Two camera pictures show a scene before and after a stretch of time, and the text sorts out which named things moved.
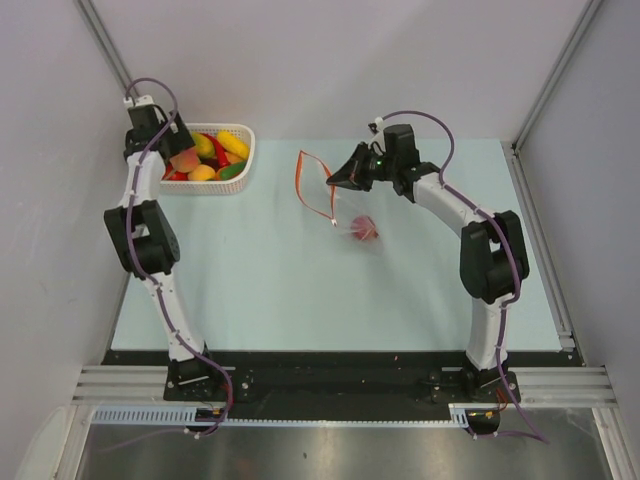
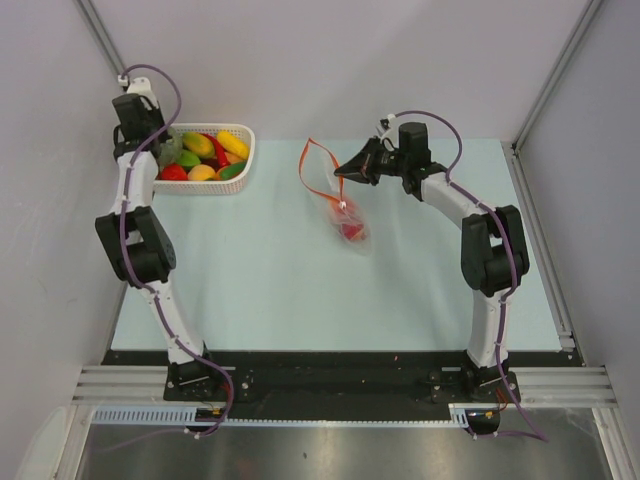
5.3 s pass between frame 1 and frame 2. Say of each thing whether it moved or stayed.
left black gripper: moved
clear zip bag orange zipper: moved
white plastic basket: stayed
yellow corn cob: stayed
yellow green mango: stayed
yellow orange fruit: stayed
